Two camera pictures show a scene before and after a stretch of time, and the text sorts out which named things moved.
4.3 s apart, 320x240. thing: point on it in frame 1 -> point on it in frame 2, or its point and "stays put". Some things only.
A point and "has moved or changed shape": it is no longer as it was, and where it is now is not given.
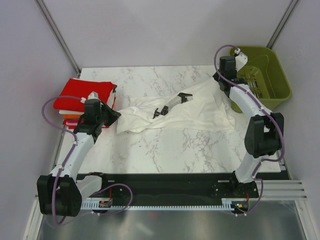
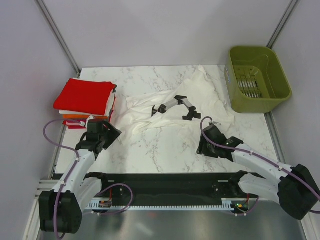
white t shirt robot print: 206,108 has moved or changed shape
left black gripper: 114,115 -> 113,134
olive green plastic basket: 264,75 stays put
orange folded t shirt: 71,116 stays put
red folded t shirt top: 69,97 stays put
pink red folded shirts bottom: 73,123 stays put
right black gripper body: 217,76 -> 207,149
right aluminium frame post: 285,18 stays put
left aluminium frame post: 58,36 stays put
